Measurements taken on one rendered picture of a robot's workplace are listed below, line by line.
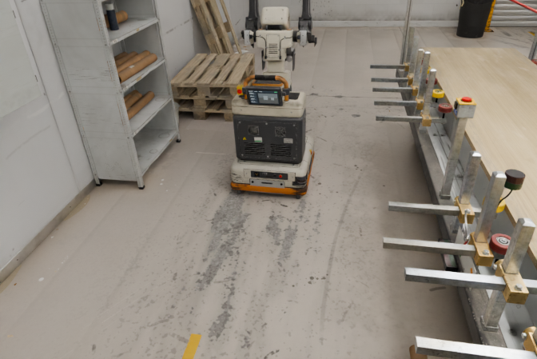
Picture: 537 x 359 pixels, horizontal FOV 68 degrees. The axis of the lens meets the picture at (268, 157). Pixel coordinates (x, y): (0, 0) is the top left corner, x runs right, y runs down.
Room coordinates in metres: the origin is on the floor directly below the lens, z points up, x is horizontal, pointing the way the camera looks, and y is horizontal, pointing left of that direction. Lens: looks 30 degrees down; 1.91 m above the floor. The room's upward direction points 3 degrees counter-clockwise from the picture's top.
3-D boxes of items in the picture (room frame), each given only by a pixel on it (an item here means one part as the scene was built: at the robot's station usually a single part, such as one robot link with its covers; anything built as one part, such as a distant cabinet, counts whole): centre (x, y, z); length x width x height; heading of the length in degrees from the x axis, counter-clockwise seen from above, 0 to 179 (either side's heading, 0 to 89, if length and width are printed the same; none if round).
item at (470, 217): (1.33, -0.83, 0.84); 0.14 x 0.06 x 0.05; 168
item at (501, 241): (1.06, -0.83, 0.85); 0.08 x 0.08 x 0.11
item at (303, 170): (2.95, -0.05, 0.16); 0.67 x 0.64 x 0.25; 167
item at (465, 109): (1.61, -0.88, 1.18); 0.07 x 0.07 x 0.08; 78
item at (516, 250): (0.87, -0.73, 0.93); 0.04 x 0.04 x 0.48; 78
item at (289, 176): (2.62, 0.00, 0.23); 0.41 x 0.02 x 0.08; 77
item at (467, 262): (1.15, -0.76, 0.75); 0.26 x 0.01 x 0.10; 168
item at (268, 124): (2.86, -0.03, 0.59); 0.55 x 0.34 x 0.83; 77
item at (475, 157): (1.36, -0.83, 0.87); 0.04 x 0.04 x 0.48; 78
